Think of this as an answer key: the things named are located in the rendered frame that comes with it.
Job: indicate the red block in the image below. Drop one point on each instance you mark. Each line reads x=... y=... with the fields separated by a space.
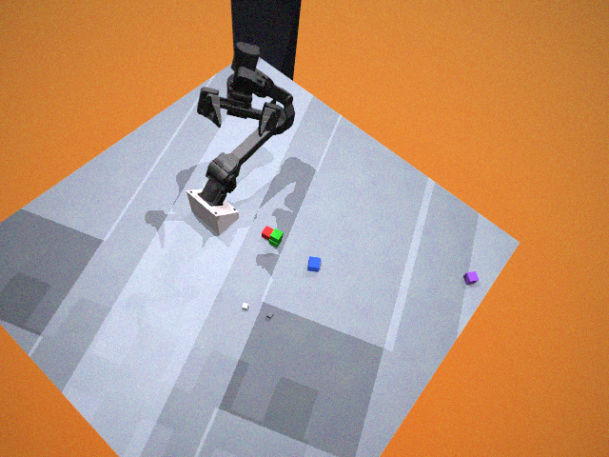
x=266 y=232

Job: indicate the blue block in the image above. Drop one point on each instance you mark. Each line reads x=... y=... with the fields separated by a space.
x=314 y=264

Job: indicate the small purple cube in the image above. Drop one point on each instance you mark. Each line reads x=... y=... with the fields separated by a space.
x=471 y=277

